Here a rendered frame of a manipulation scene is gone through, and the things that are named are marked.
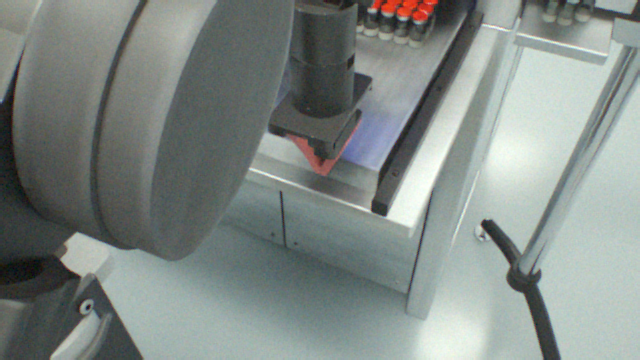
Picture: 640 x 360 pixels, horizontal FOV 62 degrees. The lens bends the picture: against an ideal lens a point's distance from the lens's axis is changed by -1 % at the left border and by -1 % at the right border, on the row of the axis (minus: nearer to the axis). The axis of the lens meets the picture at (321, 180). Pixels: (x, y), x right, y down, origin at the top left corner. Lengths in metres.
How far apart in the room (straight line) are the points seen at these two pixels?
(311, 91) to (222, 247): 1.20
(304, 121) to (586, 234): 1.42
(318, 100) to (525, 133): 1.63
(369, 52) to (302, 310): 0.89
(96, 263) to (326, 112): 0.24
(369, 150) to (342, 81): 0.17
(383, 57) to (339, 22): 0.33
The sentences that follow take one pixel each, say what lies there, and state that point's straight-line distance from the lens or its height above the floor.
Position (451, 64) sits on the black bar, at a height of 0.90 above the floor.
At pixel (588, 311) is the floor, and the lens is 1.66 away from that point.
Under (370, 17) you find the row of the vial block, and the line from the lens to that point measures 0.78.
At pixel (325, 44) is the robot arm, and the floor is 1.07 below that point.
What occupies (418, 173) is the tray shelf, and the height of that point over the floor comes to 0.88.
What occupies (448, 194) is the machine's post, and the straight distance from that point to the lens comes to 1.10.
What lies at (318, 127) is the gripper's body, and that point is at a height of 0.99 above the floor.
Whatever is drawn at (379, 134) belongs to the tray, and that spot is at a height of 0.88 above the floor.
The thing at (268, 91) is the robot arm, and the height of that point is 1.22.
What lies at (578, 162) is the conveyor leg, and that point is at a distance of 1.17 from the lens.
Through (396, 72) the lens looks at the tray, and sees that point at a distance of 0.73.
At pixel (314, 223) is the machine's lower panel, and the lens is 1.35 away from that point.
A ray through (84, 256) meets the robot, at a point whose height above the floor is 1.04.
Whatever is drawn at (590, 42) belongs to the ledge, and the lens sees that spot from 0.88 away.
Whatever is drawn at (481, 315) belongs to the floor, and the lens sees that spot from 1.55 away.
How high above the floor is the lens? 1.31
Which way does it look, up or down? 48 degrees down
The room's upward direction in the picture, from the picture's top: straight up
